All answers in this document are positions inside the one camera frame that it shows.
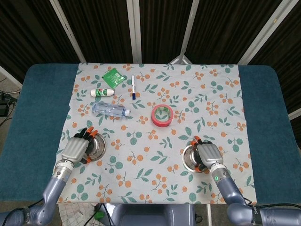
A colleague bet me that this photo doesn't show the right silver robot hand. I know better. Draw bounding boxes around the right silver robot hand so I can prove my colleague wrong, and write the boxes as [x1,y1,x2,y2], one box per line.
[190,136,224,175]

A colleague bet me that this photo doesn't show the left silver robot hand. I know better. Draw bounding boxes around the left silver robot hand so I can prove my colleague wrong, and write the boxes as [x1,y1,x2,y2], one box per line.
[61,127,97,165]

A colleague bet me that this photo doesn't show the steel bowl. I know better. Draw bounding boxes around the steel bowl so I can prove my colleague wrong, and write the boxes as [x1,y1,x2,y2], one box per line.
[86,134,107,162]
[182,144,205,172]

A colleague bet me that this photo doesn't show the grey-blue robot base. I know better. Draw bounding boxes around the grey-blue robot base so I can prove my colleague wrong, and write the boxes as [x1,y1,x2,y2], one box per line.
[112,203,196,226]

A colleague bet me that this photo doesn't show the floral tablecloth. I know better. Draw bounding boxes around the floral tablecloth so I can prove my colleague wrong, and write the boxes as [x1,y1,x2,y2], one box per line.
[46,62,257,205]

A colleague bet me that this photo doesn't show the teal table cover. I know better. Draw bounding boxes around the teal table cover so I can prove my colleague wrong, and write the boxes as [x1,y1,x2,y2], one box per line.
[0,63,301,203]

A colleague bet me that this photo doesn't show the clear plastic water bottle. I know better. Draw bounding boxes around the clear plastic water bottle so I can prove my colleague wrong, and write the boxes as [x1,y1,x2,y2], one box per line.
[91,101,131,120]

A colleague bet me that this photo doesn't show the small white green-label bottle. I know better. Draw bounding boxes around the small white green-label bottle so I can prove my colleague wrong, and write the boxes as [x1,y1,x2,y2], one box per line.
[90,88,115,97]

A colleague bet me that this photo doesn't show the red tape roll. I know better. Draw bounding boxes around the red tape roll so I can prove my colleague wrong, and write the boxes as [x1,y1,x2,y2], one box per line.
[150,104,174,128]

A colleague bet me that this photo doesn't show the green foil packet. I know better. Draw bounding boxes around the green foil packet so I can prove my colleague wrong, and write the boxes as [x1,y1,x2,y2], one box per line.
[101,67,125,89]

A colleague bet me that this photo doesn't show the black box on floor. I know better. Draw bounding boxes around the black box on floor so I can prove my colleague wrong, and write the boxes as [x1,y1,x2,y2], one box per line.
[0,93,15,116]

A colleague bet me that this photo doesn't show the white marker pen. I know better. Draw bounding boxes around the white marker pen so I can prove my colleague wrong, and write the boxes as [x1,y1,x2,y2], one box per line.
[130,74,136,100]

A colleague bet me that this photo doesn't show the grey metal stand foot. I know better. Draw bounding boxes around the grey metal stand foot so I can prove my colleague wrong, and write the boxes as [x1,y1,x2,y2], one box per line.
[169,54,194,65]

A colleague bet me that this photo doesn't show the white partition frame post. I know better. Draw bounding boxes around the white partition frame post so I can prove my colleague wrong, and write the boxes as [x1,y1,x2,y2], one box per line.
[237,0,293,65]
[48,0,87,63]
[126,0,143,64]
[179,0,201,58]

